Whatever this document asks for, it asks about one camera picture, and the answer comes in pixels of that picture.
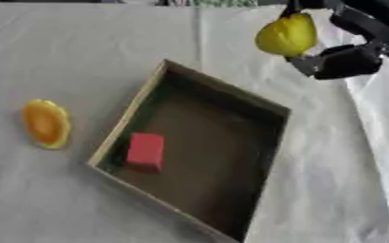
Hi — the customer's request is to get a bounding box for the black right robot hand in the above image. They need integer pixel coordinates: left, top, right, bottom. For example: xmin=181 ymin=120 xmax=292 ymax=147
xmin=279 ymin=0 xmax=389 ymax=84

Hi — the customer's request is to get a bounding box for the yellow toy lemon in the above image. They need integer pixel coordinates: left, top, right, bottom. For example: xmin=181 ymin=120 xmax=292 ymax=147
xmin=254 ymin=12 xmax=320 ymax=58

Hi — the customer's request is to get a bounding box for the open cardboard box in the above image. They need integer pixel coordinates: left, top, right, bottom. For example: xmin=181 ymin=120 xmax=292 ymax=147
xmin=86 ymin=58 xmax=293 ymax=243

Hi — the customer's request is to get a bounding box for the red rectangular block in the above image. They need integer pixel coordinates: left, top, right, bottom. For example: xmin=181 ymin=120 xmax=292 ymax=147
xmin=124 ymin=132 xmax=167 ymax=174

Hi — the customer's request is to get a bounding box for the orange toy fruit slice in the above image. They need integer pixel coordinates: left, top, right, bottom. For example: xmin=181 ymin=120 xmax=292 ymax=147
xmin=20 ymin=99 xmax=72 ymax=150

